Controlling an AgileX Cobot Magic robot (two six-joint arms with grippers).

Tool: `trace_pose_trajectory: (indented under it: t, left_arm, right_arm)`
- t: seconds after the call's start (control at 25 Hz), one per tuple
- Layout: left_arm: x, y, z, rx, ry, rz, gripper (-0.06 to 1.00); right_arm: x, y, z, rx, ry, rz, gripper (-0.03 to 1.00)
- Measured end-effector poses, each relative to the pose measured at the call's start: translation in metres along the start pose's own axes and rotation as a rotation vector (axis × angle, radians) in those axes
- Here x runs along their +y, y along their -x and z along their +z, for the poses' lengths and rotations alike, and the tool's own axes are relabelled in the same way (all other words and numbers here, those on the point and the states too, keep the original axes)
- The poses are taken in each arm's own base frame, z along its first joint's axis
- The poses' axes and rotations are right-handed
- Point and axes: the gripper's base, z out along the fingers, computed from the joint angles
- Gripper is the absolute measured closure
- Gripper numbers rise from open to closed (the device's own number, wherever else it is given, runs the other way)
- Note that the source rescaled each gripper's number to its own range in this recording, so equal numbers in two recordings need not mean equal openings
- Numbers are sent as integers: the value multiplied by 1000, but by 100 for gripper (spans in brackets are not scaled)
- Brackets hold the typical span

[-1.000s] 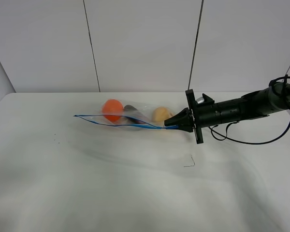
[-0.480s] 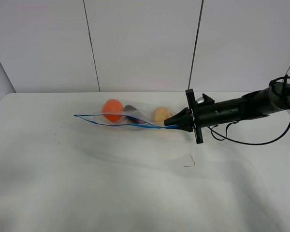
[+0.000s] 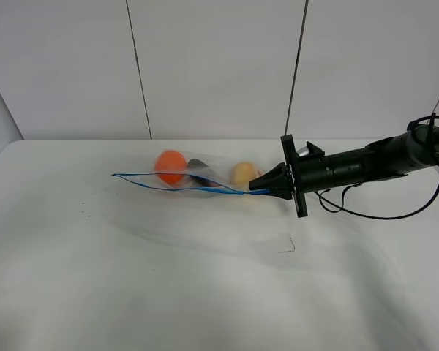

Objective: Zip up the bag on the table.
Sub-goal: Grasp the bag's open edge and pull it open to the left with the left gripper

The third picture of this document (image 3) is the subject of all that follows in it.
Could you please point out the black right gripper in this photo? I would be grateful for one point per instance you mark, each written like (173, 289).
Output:
(296, 171)

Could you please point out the clear zip bag blue seal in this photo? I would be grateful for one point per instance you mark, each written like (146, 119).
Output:
(147, 178)

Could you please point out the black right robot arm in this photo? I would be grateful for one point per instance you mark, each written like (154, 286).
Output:
(382, 160)

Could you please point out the yellow pear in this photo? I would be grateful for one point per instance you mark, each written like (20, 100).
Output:
(244, 172)

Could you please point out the purple eggplant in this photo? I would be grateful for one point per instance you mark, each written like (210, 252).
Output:
(202, 174)

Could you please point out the orange fruit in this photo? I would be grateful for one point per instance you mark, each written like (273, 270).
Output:
(170, 166)

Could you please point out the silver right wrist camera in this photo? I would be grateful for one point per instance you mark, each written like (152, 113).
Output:
(310, 150)

